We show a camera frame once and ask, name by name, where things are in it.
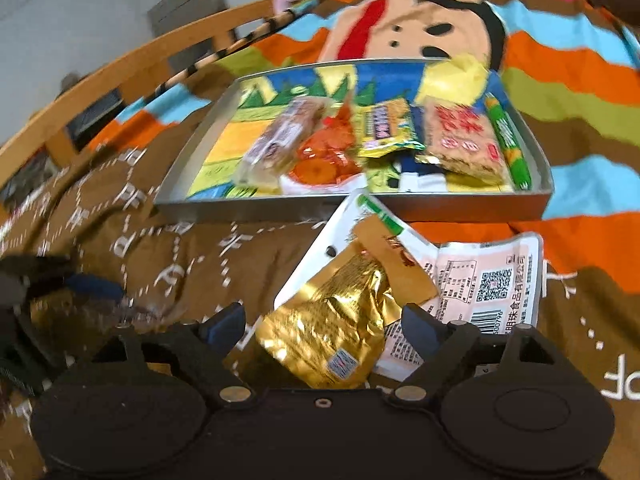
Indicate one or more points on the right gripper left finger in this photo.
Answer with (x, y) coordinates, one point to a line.
(200, 350)

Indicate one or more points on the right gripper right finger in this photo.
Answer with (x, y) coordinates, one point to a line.
(445, 350)

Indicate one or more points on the white snack pouch with barcode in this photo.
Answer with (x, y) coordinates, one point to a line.
(493, 285)

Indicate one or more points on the gold foil snack pouch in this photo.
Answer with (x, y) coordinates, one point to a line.
(331, 332)

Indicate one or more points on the blue white snack packet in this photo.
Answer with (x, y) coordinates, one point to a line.
(417, 177)

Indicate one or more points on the nut bar clear wrapper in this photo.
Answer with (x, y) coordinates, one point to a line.
(274, 151)

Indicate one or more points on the rice cracker packet red text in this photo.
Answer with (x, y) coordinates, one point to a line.
(461, 139)

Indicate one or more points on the orange snack clear pouch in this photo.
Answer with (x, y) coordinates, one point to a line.
(326, 162)

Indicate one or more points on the yellow green biscuit packet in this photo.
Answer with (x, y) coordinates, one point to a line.
(386, 127)

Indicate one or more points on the green sausage stick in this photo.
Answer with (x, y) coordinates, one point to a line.
(507, 137)

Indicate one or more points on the black plastic crate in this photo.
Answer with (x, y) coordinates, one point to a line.
(87, 124)

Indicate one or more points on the metal tray with dinosaur drawing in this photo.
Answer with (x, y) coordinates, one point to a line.
(199, 186)

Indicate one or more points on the beige hat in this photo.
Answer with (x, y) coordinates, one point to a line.
(69, 81)

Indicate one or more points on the colourful cartoon monkey blanket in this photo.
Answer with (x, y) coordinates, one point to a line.
(558, 399)

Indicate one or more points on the grey door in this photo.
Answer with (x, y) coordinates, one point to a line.
(168, 15)

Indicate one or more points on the wooden bed rail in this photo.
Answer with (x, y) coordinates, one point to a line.
(51, 119)

